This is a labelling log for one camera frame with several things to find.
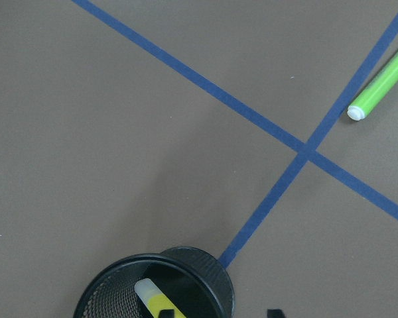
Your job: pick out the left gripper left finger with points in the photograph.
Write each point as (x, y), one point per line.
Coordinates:
(167, 313)

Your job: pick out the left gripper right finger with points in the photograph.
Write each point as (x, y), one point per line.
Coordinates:
(275, 313)

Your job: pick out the yellow highlighter pen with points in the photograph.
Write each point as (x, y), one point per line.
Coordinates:
(154, 299)

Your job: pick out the green highlighter pen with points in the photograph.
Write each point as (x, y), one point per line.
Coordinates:
(374, 91)

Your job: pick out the black mesh pen cup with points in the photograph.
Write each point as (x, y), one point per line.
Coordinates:
(191, 278)

